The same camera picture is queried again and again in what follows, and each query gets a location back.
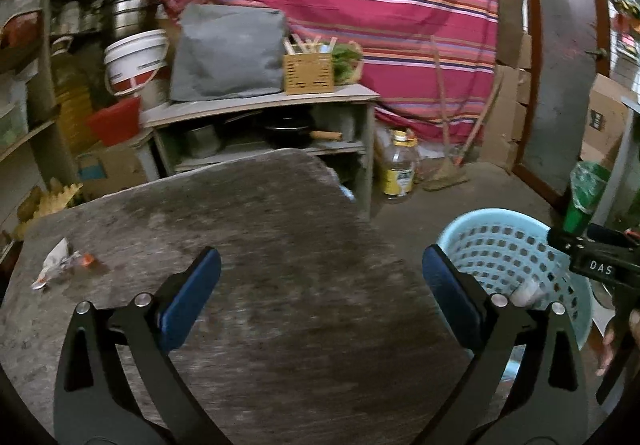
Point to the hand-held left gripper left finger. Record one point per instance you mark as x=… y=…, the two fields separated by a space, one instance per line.
x=192 y=295

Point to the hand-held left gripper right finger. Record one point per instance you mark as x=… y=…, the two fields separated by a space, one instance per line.
x=450 y=292

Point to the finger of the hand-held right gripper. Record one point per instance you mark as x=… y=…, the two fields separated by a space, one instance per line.
x=562 y=236

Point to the light blue plastic basket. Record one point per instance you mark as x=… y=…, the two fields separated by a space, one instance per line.
x=500 y=245

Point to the white and orange wrapper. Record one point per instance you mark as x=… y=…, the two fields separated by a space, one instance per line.
x=55 y=260

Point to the person's right hand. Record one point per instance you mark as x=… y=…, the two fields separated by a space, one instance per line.
x=607 y=345

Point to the green plastic bag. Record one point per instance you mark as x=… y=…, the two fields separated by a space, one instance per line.
x=585 y=190

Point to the small orange wrapper scrap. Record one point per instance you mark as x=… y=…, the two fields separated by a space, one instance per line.
x=87 y=261

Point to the straw broom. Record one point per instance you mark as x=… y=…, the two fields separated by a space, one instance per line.
x=445 y=177

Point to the cardboard box black label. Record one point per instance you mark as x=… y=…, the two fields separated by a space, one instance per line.
x=602 y=120

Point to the clear plastic oil bottle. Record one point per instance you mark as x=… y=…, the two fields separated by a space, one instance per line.
x=400 y=170

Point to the wooden stick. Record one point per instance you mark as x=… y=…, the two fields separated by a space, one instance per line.
x=482 y=120

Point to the flattened cardboard boxes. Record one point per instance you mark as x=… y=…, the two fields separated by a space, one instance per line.
x=510 y=100

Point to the brown cardboard box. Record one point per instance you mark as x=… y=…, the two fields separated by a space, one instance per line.
x=120 y=165

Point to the small steel pot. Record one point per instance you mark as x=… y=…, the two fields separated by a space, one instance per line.
x=202 y=142

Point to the grey metal door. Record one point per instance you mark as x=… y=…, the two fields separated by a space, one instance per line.
x=560 y=75

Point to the yellow egg tray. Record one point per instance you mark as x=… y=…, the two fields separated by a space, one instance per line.
x=57 y=200

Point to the red plastic basket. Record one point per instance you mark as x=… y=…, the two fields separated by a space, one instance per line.
x=115 y=122

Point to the black frying pan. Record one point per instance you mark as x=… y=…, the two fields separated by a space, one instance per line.
x=287 y=130

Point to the grey wooden cabinet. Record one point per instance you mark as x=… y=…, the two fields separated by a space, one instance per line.
x=260 y=101

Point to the yellow oil jug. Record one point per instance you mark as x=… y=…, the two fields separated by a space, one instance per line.
x=72 y=110

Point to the grey cushion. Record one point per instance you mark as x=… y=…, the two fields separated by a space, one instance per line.
x=225 y=55

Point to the white plastic bucket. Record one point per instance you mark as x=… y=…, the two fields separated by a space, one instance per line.
x=135 y=57

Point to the wooden corner shelf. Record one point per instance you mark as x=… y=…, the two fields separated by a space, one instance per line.
x=42 y=100

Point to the wooden utensil holder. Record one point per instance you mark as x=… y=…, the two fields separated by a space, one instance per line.
x=307 y=75

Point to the green leafy vegetables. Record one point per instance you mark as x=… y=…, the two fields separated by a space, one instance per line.
x=345 y=60

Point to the bundle of wooden chopsticks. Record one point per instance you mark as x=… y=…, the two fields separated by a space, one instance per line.
x=300 y=44

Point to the large steel pot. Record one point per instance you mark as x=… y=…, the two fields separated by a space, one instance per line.
x=130 y=15

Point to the red striped cloth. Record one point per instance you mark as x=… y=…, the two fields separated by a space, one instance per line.
x=375 y=0

